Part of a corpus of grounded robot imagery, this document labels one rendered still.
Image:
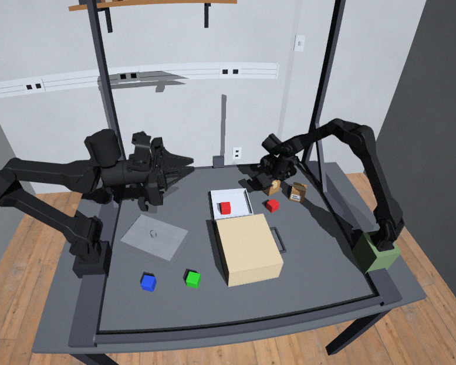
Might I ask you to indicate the red block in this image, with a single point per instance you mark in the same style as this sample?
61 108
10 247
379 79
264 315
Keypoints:
272 205
225 208

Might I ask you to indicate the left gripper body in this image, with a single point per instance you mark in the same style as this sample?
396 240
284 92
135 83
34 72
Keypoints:
276 173

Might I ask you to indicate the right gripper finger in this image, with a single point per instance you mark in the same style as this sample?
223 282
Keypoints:
173 160
170 175

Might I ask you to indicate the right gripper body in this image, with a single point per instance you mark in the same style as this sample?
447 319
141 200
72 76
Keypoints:
151 178

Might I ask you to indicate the green block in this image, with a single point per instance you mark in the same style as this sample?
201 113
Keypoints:
193 279

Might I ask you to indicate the white open tray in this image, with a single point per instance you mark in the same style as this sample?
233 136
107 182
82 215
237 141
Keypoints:
239 202

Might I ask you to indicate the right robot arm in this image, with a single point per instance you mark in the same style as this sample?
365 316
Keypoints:
80 176

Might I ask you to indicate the blue block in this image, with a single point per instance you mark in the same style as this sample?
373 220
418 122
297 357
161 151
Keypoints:
148 283

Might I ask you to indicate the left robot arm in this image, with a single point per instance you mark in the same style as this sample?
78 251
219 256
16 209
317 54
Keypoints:
362 142

